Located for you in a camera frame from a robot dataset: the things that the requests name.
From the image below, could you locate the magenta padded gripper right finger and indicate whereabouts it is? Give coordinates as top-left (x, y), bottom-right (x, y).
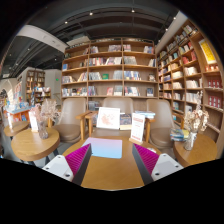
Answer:
top-left (132, 144), bottom-right (183, 185)

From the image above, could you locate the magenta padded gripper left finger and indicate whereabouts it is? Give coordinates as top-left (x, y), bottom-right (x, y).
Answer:
top-left (43, 144), bottom-right (92, 185)

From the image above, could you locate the light blue mouse pad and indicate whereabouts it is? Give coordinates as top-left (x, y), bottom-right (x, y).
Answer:
top-left (83, 137), bottom-right (122, 159)

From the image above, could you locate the right beige armchair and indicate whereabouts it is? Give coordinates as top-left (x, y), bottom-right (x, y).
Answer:
top-left (146, 99), bottom-right (174, 149)

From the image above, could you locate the beige armchair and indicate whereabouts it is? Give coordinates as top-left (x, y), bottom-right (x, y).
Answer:
top-left (146, 99), bottom-right (174, 149)
top-left (91, 96), bottom-right (135, 138)
top-left (53, 98), bottom-right (86, 143)

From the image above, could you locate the stack of books right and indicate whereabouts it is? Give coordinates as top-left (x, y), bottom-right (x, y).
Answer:
top-left (170, 128), bottom-right (189, 141)

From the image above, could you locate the white red table sign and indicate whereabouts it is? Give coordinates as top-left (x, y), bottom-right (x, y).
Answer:
top-left (130, 113), bottom-right (145, 144)

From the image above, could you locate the left round wooden side table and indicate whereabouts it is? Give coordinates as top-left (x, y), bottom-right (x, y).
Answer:
top-left (11, 128), bottom-right (60, 162)

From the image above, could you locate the round wooden side table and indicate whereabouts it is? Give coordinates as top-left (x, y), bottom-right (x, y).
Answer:
top-left (173, 134), bottom-right (217, 167)
top-left (11, 128), bottom-right (60, 162)

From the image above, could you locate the left beige armchair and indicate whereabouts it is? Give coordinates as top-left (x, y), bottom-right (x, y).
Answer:
top-left (53, 98), bottom-right (86, 143)

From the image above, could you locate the dark book on chair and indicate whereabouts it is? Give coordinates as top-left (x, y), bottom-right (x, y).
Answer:
top-left (120, 114), bottom-right (132, 130)

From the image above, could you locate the right round wooden side table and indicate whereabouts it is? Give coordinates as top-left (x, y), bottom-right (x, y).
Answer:
top-left (173, 134), bottom-right (217, 167)

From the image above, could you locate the white framed picture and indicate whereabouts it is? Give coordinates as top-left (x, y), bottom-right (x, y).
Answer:
top-left (96, 107), bottom-right (120, 130)

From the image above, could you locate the left vase with dried flowers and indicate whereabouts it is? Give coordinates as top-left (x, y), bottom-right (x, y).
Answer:
top-left (31, 99), bottom-right (60, 139)

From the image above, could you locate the vase with dried flowers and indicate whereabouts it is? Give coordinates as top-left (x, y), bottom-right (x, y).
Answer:
top-left (31, 99), bottom-right (60, 139)
top-left (184, 91), bottom-right (209, 151)

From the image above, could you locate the right vase with dried flowers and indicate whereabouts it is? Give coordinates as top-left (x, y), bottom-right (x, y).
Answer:
top-left (184, 91), bottom-right (209, 151)

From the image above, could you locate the middle beige armchair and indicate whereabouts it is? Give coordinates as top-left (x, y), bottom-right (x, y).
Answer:
top-left (91, 96), bottom-right (135, 138)

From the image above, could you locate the white sign on left table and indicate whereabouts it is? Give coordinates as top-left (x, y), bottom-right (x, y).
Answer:
top-left (29, 111), bottom-right (38, 132)

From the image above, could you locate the far left wooden table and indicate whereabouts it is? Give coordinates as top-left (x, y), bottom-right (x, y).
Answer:
top-left (4, 121), bottom-right (29, 137)

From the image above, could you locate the distant wooden bookshelf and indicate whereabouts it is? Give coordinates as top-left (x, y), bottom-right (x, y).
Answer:
top-left (26, 70), bottom-right (45, 106)

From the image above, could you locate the central wooden bookshelf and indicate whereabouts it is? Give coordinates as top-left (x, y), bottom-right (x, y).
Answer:
top-left (61, 37), bottom-right (159, 110)

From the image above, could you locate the right wooden bookshelf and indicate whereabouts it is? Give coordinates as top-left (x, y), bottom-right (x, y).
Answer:
top-left (156, 19), bottom-right (224, 144)

